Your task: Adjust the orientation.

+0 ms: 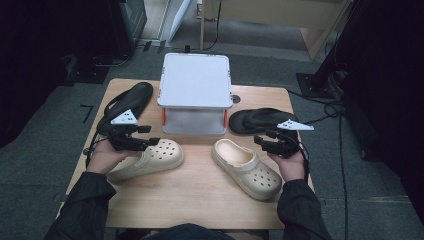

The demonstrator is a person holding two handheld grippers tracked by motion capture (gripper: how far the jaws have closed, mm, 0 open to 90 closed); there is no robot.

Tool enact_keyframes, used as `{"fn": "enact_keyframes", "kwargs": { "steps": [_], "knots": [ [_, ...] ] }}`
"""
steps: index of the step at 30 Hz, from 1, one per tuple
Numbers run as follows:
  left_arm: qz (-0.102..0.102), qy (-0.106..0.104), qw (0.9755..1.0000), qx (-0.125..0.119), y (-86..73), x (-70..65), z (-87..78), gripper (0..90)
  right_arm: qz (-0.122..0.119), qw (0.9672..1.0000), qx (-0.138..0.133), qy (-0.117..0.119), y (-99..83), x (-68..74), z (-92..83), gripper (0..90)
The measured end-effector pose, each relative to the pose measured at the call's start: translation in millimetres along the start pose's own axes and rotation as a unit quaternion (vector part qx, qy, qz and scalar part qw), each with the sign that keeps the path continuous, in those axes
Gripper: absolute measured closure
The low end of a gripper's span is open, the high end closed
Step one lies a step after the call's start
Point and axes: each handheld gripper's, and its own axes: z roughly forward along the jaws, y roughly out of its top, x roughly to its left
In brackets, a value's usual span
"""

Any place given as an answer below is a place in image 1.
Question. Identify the black metal stand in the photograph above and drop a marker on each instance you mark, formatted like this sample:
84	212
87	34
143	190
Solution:
311	85

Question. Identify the beige clog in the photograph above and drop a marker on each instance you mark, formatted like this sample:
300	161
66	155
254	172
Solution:
163	156
255	178

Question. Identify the white leaning board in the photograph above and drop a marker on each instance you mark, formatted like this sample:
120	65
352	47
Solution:
180	16

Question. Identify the dark cabinet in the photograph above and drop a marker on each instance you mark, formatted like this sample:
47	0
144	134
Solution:
133	20

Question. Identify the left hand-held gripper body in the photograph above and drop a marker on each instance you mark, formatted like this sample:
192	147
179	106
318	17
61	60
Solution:
125	138

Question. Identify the black stand base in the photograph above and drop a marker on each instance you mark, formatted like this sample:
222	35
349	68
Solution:
86	71

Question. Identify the person's right hand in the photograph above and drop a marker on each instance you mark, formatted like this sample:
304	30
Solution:
293	168

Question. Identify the person's dark torso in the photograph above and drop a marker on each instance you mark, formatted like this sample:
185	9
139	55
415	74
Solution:
186	232

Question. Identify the person's left hand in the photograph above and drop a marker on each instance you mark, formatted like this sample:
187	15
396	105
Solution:
103	160

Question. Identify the black flip-flop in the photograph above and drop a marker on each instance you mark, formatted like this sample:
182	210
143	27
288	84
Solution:
253	121
133	96

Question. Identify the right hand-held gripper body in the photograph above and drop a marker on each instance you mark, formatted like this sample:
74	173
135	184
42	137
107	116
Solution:
285	145

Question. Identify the white shoe rack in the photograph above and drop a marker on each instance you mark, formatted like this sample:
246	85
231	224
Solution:
195	80

